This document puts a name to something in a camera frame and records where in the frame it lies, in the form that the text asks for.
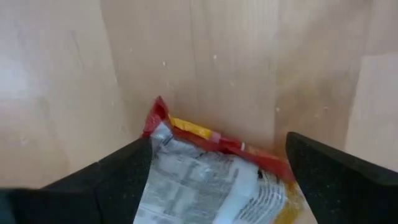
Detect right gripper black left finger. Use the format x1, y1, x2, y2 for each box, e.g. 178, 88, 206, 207
0, 138, 154, 224

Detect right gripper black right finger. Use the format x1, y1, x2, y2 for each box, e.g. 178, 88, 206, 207
285, 131, 398, 224

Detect red ramen noodle pack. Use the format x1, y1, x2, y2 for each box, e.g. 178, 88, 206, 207
133, 95, 318, 224

